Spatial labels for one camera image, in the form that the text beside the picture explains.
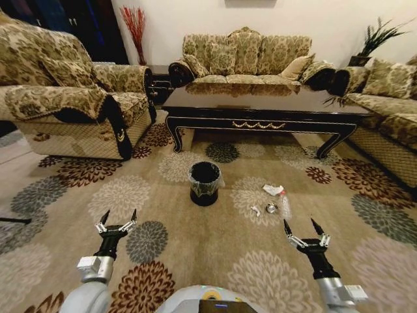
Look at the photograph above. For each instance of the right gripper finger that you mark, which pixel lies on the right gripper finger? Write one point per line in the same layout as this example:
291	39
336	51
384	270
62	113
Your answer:
293	239
323	237

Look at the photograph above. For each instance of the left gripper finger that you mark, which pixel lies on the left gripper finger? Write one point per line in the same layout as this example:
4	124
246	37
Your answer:
130	223
101	225

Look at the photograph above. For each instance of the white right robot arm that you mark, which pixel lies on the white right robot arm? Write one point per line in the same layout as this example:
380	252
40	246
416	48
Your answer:
332	293

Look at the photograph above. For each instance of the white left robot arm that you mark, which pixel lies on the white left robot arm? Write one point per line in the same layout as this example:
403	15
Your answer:
86	287

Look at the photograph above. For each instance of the clear plastic bin liner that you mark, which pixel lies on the clear plastic bin liner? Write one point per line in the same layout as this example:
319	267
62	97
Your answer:
198	187

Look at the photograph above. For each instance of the black round trash bin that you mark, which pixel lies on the black round trash bin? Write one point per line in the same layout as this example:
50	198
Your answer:
203	197

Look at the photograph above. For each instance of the clear plastic bottle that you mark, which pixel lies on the clear plastic bottle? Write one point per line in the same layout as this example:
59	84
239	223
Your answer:
286	206

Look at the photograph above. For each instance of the floral patterned rug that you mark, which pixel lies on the floral patterned rug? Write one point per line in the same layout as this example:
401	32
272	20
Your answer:
163	234

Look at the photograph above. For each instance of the crumpled silver foil wrapper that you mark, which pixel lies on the crumpled silver foil wrapper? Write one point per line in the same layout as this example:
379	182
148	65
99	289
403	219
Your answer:
271	207

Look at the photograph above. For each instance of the small white paper scrap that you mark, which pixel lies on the small white paper scrap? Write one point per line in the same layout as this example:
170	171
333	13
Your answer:
255	210

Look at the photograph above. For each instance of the crumpled white paper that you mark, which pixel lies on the crumpled white paper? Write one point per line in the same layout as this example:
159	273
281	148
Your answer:
273	188

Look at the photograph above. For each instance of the white robot front shell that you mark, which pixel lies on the white robot front shell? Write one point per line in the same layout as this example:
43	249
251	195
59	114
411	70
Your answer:
185	301

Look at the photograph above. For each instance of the floral patterned armchair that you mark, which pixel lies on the floral patterned armchair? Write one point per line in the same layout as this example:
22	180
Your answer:
65	107

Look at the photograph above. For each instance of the floral sofa with quilted base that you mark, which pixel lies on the floral sofa with quilted base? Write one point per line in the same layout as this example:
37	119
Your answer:
391	130

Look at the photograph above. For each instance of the dark wooden side table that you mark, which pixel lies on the dark wooden side table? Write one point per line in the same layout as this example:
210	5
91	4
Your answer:
158	81

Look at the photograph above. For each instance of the dark glossy coffee table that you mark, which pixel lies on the dark glossy coffee table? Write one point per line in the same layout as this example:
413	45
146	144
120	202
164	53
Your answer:
260	98

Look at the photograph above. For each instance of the floral square cushion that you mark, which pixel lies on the floral square cushion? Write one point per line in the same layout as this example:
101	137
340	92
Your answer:
389	78
70	73
223	58
195	65

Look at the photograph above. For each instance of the plain beige cushion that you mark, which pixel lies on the plain beige cushion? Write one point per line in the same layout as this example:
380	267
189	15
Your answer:
297	68

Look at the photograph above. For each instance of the dark plant pot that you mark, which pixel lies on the dark plant pot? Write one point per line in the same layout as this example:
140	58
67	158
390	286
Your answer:
360	61

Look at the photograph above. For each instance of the floral three-seat sofa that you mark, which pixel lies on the floral three-seat sofa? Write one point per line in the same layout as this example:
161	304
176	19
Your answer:
247	55

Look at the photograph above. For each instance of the red decorative branches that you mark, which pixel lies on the red decorative branches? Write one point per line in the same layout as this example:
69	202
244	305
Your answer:
135	29

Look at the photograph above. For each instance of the dark wooden cabinet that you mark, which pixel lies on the dark wooden cabinet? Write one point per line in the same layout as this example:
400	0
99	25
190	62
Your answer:
81	26

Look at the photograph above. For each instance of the green potted plant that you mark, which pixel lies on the green potted plant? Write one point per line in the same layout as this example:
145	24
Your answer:
381	36

